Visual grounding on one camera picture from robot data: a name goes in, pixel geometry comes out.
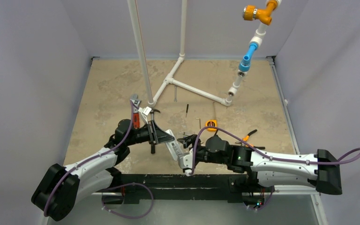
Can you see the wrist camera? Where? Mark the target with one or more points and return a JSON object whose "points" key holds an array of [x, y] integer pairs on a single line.
{"points": [[185, 162], [144, 113]]}

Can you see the white pvc pipe frame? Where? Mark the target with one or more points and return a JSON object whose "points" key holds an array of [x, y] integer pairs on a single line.
{"points": [[169, 79]]}

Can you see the black handled hammer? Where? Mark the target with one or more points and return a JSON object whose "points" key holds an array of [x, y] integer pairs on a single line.
{"points": [[152, 132]]}

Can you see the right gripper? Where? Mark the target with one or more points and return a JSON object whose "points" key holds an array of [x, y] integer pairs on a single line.
{"points": [[197, 150]]}

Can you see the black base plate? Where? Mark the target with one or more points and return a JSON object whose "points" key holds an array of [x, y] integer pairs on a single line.
{"points": [[230, 188]]}

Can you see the white remote control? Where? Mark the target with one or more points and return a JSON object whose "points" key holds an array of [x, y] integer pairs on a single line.
{"points": [[174, 146]]}

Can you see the orange pipe valve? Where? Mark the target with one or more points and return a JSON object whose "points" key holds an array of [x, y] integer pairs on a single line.
{"points": [[251, 12]]}

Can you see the small silver spanner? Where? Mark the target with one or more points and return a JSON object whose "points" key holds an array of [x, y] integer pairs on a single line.
{"points": [[175, 93]]}

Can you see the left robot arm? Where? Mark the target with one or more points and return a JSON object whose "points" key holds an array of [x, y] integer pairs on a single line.
{"points": [[63, 186]]}

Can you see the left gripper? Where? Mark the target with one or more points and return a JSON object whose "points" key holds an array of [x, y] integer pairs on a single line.
{"points": [[157, 136]]}

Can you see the red adjustable wrench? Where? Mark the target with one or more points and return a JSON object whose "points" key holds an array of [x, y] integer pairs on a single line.
{"points": [[136, 102]]}

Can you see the blue pipe fitting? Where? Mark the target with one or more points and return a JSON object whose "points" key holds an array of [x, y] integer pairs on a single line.
{"points": [[245, 63]]}

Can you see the aluminium rail frame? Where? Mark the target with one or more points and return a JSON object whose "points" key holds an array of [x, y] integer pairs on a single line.
{"points": [[212, 132]]}

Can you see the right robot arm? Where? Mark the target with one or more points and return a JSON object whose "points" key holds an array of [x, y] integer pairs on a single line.
{"points": [[319, 170]]}

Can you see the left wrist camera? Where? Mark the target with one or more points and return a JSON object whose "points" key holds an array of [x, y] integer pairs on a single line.
{"points": [[144, 113]]}

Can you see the orange tape measure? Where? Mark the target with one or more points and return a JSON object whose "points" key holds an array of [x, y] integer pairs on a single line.
{"points": [[211, 124]]}

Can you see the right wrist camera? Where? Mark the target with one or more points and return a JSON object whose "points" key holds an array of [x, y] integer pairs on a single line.
{"points": [[185, 162]]}

